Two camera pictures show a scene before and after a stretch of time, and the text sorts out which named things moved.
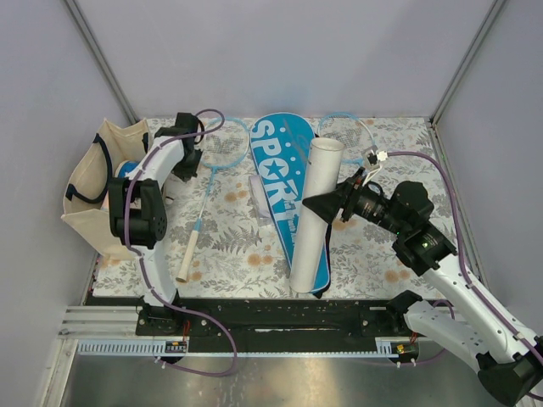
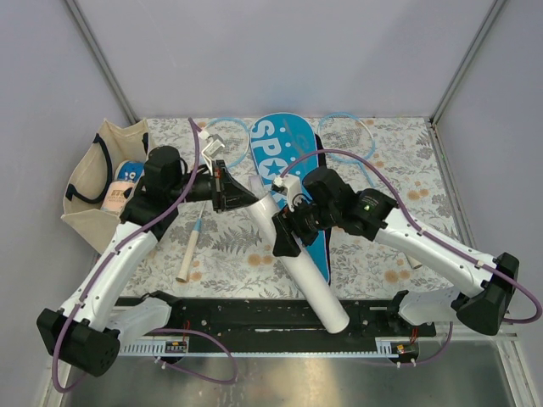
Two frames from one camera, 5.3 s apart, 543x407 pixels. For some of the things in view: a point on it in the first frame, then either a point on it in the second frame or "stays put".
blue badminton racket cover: x=282 y=142 stays put
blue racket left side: x=225 y=142 stays put
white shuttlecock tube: x=323 y=177 to x=262 y=206
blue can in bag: x=126 y=167 stays put
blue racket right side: x=355 y=134 stays put
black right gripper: x=327 y=205 to x=285 y=243
